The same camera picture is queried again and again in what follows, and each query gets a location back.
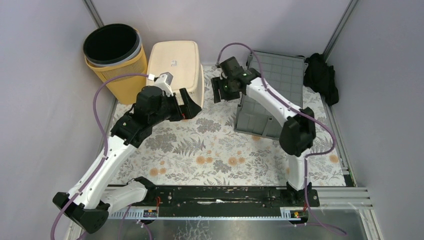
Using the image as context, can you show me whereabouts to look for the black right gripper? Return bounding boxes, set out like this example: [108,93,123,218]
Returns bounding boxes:
[210,76,240,104]

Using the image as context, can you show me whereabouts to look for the cream perforated plastic basket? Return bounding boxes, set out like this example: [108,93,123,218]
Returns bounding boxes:
[147,40,205,108]

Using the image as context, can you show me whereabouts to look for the grey plastic storage bin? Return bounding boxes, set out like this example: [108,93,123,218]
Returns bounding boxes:
[234,51,308,140]

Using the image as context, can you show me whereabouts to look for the yellow bin with black liner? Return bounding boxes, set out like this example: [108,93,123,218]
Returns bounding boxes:
[82,23,148,105]

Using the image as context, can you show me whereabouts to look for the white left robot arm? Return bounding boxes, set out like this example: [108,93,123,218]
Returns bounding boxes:
[50,85,202,239]

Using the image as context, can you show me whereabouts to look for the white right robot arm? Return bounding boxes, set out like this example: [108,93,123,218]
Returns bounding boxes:
[211,57,316,206]

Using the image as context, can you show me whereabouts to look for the floral patterned table mat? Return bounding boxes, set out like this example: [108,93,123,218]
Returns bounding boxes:
[107,65,347,187]

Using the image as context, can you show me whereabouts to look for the black cloth bundle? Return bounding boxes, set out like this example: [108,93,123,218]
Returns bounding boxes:
[303,53,340,106]

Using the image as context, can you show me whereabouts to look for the small circuit board left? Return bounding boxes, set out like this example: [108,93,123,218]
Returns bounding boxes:
[142,209,158,218]

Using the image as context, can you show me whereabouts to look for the small circuit board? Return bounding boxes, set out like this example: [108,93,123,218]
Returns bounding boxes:
[290,211,302,219]
[142,209,158,218]

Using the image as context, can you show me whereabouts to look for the small circuit board right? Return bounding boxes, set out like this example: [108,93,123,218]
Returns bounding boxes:
[290,211,302,219]

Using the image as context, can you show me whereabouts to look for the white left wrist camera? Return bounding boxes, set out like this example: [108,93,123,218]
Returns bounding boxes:
[147,72,174,97]

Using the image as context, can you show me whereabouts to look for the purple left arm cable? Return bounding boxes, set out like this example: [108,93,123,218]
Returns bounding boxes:
[49,72,152,240]

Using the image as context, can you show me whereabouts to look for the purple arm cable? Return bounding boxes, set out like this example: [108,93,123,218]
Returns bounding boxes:
[216,42,349,238]
[49,72,152,240]

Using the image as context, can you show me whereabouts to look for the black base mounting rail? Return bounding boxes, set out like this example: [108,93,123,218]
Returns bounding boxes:
[134,185,320,210]

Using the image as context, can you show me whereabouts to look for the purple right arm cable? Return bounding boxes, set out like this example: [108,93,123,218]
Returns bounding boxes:
[216,42,349,238]

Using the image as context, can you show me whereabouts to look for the white slotted cable duct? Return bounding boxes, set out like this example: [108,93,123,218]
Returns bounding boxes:
[109,204,309,223]

